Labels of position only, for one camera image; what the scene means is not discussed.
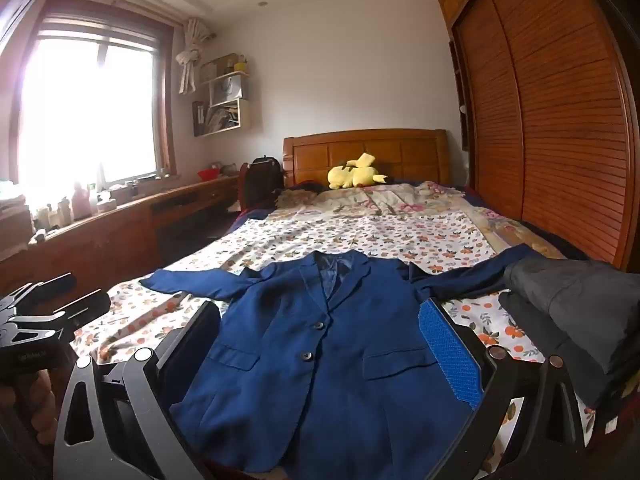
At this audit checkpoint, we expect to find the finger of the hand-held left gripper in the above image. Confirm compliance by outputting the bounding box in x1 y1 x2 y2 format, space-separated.
0 272 77 313
0 290 112 347

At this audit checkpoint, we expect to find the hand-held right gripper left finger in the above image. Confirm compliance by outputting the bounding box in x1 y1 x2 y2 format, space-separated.
52 300 223 480

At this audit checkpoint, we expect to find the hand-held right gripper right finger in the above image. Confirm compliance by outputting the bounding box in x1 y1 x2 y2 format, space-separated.
417 297 601 480

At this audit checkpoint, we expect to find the blue suit jacket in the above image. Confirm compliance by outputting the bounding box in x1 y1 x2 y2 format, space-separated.
140 242 546 476

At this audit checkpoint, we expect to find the person's left hand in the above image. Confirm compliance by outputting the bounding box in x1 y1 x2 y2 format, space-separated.
0 367 66 448

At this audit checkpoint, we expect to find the pink bottle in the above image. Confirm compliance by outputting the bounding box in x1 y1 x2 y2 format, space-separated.
71 182 94 221

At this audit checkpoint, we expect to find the black folded garment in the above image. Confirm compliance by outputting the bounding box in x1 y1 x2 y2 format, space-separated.
497 290 640 411

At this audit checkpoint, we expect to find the orange print bed sheet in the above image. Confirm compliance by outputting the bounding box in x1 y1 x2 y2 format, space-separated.
70 210 601 480

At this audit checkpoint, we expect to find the grey folded garment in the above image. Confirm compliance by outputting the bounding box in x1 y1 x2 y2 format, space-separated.
502 255 640 373

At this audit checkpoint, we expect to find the black bag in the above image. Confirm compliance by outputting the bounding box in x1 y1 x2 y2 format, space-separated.
239 156 284 211

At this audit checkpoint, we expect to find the floral quilt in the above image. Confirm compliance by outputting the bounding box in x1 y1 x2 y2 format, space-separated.
272 180 566 261

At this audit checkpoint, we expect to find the window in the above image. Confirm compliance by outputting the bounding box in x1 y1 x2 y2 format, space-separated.
10 10 177 186

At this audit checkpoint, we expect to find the wooden headboard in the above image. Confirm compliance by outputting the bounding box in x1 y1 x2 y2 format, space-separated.
282 128 451 191

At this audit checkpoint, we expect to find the yellow plush toy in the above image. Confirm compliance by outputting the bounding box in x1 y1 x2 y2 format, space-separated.
327 152 388 191

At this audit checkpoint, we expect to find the wooden slatted wardrobe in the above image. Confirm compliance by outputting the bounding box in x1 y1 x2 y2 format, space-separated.
439 0 640 273

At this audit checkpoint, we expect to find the tied white curtain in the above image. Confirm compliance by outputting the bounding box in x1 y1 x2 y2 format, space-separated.
175 19 217 95

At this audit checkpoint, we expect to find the wall shelf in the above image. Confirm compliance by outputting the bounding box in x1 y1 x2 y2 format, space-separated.
192 52 263 137

